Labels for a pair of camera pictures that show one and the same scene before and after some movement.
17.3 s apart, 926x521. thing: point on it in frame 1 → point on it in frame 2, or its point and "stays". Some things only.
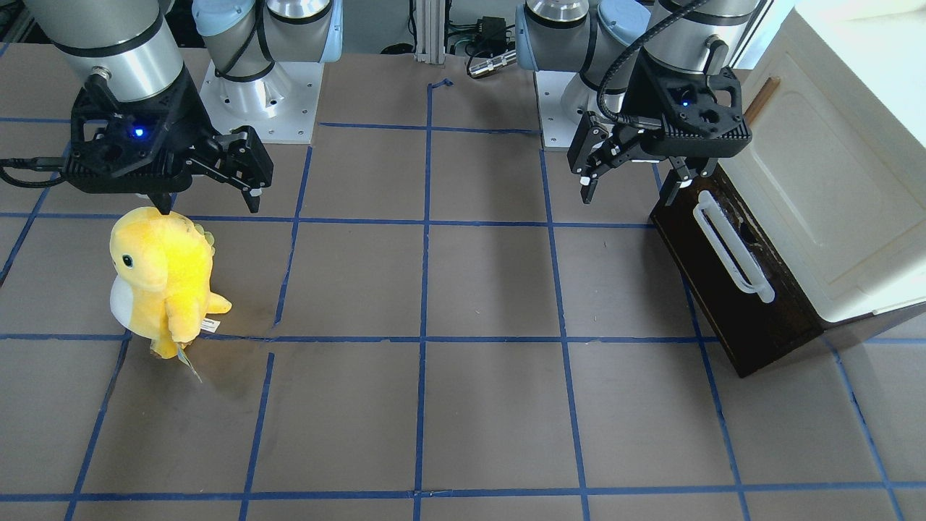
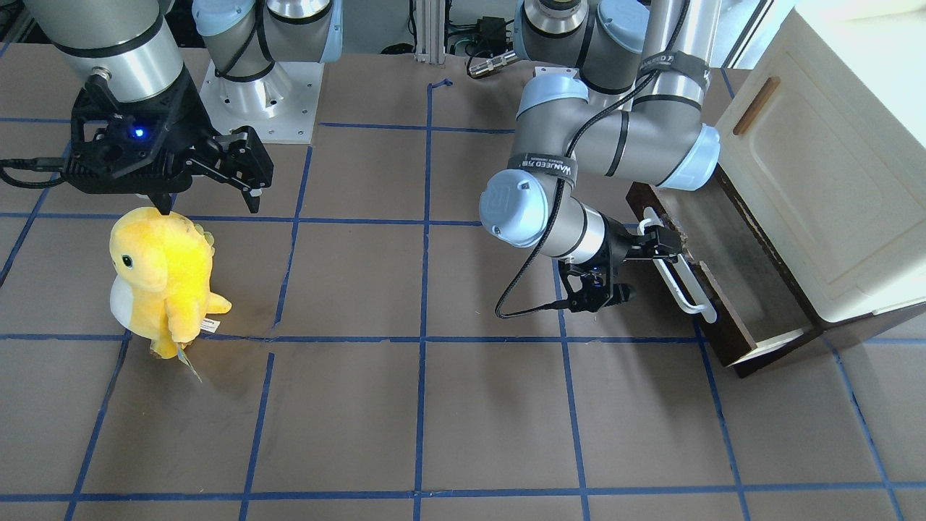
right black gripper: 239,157 stays
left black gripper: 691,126 → 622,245
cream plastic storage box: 835,99 stays
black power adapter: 493,35 stays
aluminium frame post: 430,31 stays
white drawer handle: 710,218 → 650,217
